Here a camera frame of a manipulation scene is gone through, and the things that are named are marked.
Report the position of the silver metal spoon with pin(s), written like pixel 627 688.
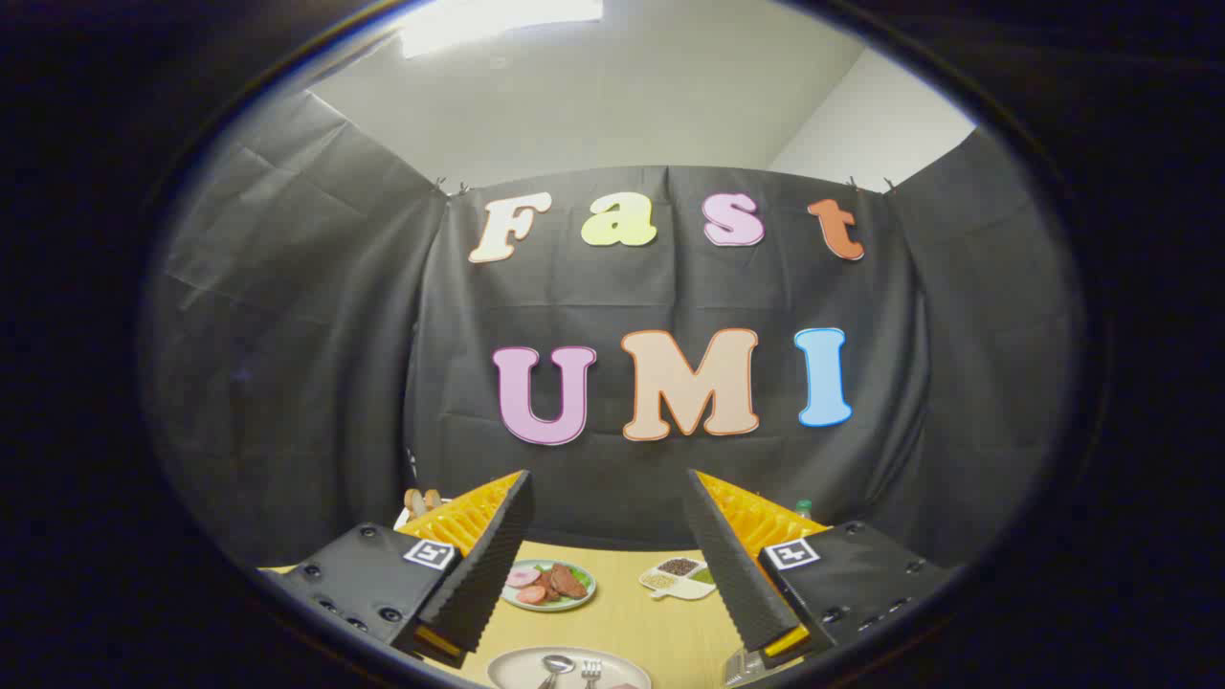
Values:
pixel 558 663

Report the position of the green beans portion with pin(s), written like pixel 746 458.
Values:
pixel 704 576

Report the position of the red sausage slice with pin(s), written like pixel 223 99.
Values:
pixel 531 594

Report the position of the cream white toaster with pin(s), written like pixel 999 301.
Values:
pixel 402 518

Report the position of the pink ham slice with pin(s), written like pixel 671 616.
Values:
pixel 523 577

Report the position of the small brown steak piece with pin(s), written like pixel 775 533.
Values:
pixel 545 584

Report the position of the large white plate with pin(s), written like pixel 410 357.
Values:
pixel 517 670

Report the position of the silver metal fork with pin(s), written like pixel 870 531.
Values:
pixel 591 670

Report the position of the white divided dish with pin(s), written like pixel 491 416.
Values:
pixel 687 589

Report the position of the yellow beans portion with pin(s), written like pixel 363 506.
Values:
pixel 658 580

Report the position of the pale green food plate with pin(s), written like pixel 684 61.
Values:
pixel 550 606

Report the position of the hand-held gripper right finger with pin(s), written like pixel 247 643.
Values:
pixel 732 565

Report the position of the large brown steak piece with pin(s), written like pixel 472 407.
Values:
pixel 569 582

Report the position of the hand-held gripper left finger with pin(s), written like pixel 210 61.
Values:
pixel 488 565

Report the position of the brown beans portion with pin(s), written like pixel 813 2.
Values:
pixel 679 566

